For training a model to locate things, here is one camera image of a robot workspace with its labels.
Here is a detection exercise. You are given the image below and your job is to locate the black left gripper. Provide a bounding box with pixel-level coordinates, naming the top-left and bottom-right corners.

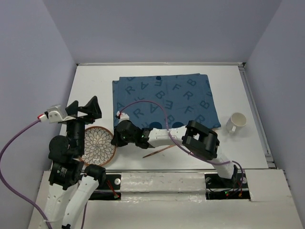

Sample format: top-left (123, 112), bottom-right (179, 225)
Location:
top-left (65, 94), bottom-right (102, 154)

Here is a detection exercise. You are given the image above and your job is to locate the floral ceramic plate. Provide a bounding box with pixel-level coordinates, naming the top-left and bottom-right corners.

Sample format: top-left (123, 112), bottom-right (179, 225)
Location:
top-left (79, 126), bottom-right (116, 167)

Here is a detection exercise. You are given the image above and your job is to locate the copper knife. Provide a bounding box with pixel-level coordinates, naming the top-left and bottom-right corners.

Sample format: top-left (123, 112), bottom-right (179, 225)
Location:
top-left (142, 145), bottom-right (174, 158)

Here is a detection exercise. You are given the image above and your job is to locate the blue cartoon placemat cloth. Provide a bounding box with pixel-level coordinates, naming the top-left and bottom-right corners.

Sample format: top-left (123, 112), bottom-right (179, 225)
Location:
top-left (112, 73), bottom-right (221, 129)

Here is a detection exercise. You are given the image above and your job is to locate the white ceramic mug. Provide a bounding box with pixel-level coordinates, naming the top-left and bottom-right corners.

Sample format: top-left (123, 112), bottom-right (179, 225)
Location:
top-left (225, 112), bottom-right (247, 134)

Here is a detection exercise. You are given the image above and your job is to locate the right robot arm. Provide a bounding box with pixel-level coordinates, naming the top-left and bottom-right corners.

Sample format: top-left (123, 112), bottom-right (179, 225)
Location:
top-left (106, 100), bottom-right (238, 187)

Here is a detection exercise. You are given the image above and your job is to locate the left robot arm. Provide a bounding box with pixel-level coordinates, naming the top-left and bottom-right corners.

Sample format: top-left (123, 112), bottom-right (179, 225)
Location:
top-left (39, 96), bottom-right (106, 229)

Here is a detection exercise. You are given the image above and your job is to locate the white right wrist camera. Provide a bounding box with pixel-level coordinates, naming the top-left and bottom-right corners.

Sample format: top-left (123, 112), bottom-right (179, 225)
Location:
top-left (116, 111), bottom-right (130, 122)

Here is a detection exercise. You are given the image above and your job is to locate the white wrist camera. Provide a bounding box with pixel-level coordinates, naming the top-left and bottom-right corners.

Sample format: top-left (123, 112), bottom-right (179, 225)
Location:
top-left (37, 104), bottom-right (68, 123)
top-left (116, 111), bottom-right (130, 122)

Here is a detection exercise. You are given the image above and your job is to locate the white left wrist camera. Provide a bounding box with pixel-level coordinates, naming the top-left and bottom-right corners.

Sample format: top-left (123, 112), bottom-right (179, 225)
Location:
top-left (37, 104), bottom-right (68, 123)

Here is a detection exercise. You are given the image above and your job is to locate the metal base rail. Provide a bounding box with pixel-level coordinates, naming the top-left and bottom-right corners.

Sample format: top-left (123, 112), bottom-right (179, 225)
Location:
top-left (89, 172), bottom-right (251, 201)

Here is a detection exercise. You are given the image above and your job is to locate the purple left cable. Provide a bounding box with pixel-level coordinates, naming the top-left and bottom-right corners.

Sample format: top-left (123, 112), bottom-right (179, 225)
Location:
top-left (0, 118), bottom-right (86, 229)

